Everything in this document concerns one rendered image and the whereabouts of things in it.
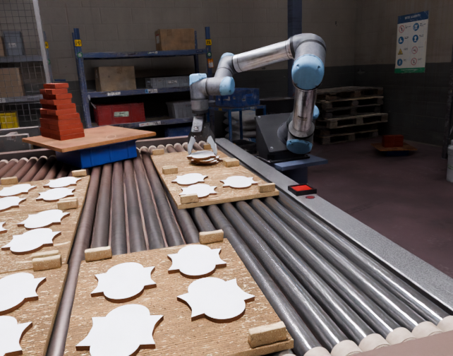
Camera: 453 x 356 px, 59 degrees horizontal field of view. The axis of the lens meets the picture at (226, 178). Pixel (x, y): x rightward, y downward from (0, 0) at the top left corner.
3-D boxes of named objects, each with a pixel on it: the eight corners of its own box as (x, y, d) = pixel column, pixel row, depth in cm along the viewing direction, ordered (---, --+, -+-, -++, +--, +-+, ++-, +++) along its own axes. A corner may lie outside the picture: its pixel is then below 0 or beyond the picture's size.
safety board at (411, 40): (394, 73, 673) (398, 15, 648) (424, 73, 618) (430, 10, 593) (393, 73, 672) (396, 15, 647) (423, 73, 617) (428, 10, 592)
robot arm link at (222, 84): (233, 66, 169) (209, 68, 173) (228, 85, 163) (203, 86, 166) (238, 81, 175) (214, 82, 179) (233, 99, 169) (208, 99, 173)
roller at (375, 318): (197, 148, 245) (197, 140, 243) (432, 371, 63) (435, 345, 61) (189, 149, 244) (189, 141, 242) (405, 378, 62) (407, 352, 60)
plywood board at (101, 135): (108, 128, 243) (108, 125, 242) (156, 135, 208) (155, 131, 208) (22, 141, 209) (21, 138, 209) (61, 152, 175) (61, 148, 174)
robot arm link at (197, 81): (204, 73, 167) (185, 74, 169) (205, 99, 170) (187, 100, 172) (210, 73, 174) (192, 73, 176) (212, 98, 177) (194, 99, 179)
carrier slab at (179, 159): (216, 150, 212) (216, 147, 212) (240, 168, 174) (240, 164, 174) (150, 157, 204) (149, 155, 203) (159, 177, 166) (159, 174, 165)
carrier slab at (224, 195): (240, 168, 174) (240, 164, 174) (279, 195, 136) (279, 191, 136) (161, 178, 165) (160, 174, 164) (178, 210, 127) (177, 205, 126)
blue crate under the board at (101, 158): (109, 150, 228) (106, 133, 225) (139, 157, 206) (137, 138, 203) (55, 161, 207) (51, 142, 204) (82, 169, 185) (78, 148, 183)
